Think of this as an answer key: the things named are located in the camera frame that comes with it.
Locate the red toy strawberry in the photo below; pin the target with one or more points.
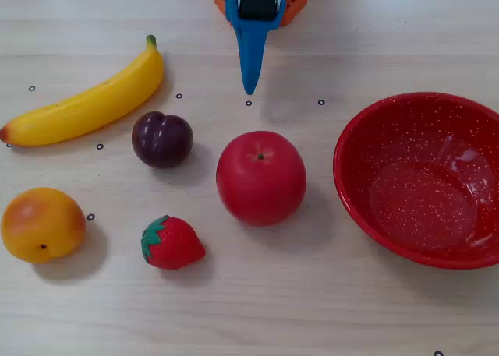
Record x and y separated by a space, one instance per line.
175 243

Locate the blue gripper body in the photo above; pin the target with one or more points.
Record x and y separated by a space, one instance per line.
253 6

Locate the yellow toy banana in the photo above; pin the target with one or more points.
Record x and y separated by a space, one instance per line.
89 108

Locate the red toy apple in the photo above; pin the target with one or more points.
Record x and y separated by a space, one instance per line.
261 178

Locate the dark purple toy plum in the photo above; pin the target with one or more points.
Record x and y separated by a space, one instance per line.
161 139

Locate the red speckled bowl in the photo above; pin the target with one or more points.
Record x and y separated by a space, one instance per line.
413 184

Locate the orange yellow toy peach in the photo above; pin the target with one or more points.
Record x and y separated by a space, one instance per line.
41 225

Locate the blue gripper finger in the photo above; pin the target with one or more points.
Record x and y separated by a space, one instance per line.
251 56

